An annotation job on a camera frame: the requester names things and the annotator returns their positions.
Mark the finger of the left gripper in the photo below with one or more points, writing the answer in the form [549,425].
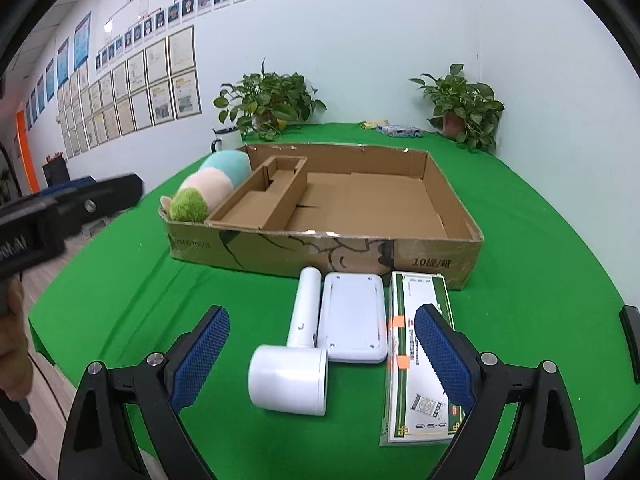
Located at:
[69,185]
[81,206]

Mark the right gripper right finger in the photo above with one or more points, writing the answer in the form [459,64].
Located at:
[544,440]

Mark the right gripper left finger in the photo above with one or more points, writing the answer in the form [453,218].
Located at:
[99,442]

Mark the pastel plush caterpillar toy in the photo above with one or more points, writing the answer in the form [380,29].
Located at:
[207,188]

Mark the white handheld hair dryer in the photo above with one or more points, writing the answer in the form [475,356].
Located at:
[292,378]

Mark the small brown cardboard insert box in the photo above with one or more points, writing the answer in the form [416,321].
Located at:
[267,199]

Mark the person left hand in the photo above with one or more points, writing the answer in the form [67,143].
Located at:
[16,370]

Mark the black cabinet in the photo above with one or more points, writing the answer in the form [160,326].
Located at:
[55,171]

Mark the green white product box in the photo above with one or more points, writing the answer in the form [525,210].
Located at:
[417,410]

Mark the black rectangular block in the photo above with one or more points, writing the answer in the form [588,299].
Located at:
[630,320]

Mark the large leafy potted plant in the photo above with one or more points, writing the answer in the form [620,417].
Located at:
[261,105]

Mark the white flat rectangular device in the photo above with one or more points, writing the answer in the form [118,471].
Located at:
[352,324]

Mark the large open cardboard box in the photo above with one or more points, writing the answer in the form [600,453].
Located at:
[365,209]

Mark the yellow small item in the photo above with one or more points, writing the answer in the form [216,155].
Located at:
[374,124]

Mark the colourful tissue packet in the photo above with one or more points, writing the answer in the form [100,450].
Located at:
[400,131]

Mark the small potted plant brown pot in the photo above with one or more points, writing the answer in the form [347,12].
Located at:
[467,112]

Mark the framed certificates on wall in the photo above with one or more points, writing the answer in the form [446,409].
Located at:
[136,96]

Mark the white enamel mug black handle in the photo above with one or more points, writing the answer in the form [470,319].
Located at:
[221,139]

